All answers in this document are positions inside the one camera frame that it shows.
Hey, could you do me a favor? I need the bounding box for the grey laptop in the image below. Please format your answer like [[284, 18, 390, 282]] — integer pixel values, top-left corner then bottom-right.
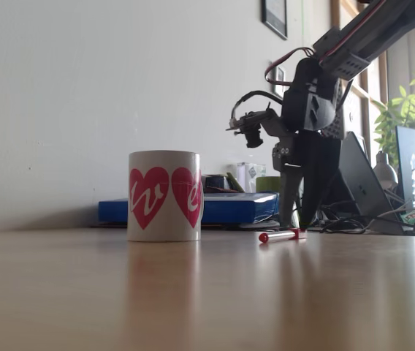
[[333, 131, 406, 235]]

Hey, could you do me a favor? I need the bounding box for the large black picture frame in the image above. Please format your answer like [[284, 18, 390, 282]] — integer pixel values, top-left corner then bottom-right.
[[261, 0, 289, 40]]

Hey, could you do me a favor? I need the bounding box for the white mug with pink hearts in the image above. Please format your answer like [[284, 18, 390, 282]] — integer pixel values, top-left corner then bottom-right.
[[126, 150, 205, 243]]

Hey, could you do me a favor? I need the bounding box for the clear plastic container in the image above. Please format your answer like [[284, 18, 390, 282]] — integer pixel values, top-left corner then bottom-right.
[[236, 162, 267, 194]]

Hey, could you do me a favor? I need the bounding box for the green potted plant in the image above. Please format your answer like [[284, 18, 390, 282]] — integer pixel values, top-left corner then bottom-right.
[[371, 75, 415, 165]]

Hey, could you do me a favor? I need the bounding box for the small grey picture frame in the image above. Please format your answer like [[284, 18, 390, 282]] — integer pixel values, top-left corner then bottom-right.
[[271, 65, 287, 98]]

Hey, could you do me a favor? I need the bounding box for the white desk lamp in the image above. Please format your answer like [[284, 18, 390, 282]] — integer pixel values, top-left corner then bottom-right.
[[373, 151, 400, 191]]

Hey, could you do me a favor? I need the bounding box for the blue flat box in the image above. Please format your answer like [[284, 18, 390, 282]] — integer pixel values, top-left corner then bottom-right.
[[97, 192, 280, 224]]

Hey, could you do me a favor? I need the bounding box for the red white whiteboard marker pen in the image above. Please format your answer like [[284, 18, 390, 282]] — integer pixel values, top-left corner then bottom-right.
[[258, 228, 308, 244]]

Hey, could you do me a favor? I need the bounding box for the black monitor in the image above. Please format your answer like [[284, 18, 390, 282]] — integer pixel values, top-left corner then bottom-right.
[[395, 125, 415, 211]]

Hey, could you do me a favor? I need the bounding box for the red white servo cable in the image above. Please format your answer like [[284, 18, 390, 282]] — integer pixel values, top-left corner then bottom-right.
[[264, 47, 316, 87]]

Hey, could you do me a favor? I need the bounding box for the black small desk clutter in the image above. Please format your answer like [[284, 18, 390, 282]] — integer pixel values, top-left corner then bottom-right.
[[202, 173, 245, 194]]

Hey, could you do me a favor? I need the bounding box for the black cable bundle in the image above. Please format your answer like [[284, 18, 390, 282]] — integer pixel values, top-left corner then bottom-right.
[[319, 217, 368, 234]]

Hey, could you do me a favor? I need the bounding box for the black camera cable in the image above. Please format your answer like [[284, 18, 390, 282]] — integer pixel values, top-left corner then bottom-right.
[[231, 90, 285, 121]]

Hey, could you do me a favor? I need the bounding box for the green cup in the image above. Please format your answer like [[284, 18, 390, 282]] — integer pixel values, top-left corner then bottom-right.
[[255, 176, 281, 194]]

